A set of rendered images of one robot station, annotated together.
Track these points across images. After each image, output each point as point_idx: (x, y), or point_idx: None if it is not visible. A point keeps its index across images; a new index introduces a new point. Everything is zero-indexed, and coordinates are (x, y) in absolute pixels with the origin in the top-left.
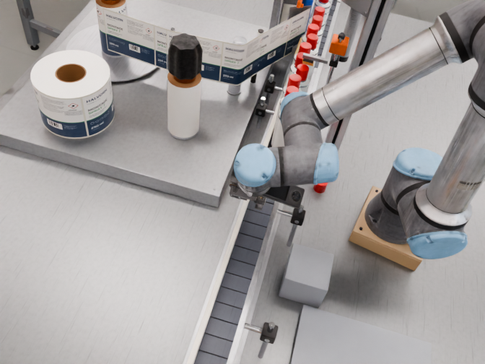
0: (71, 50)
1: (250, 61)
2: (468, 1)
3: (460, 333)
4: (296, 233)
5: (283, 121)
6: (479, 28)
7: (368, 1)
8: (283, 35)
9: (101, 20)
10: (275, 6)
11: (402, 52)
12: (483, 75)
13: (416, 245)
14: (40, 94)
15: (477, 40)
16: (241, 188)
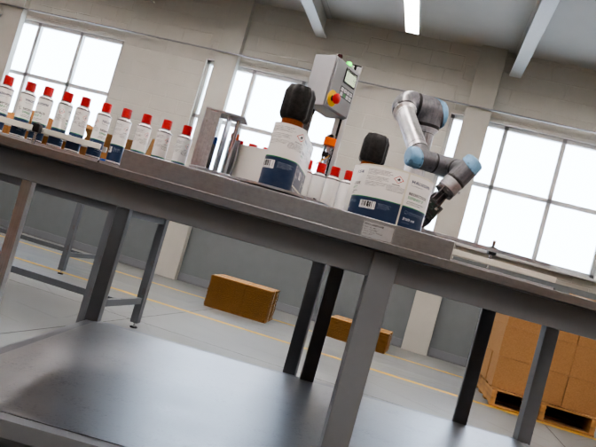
0: (365, 163)
1: None
2: (405, 95)
3: None
4: None
5: (429, 158)
6: (422, 101)
7: (348, 108)
8: (254, 161)
9: (301, 148)
10: (222, 144)
11: (415, 116)
12: (435, 116)
13: None
14: (432, 186)
15: (424, 105)
16: (456, 192)
